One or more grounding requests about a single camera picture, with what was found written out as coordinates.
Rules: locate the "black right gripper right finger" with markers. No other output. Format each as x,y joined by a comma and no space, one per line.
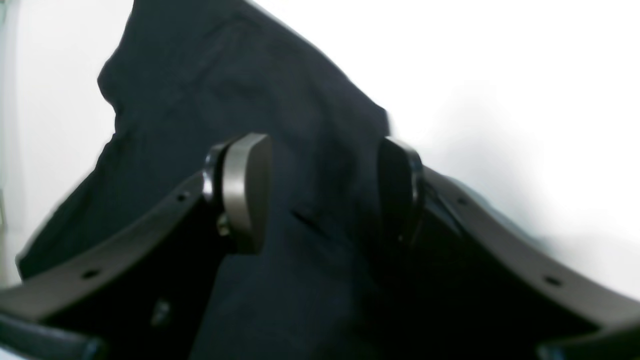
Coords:
466,285

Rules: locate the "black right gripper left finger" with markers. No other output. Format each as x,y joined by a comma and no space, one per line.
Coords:
143,293

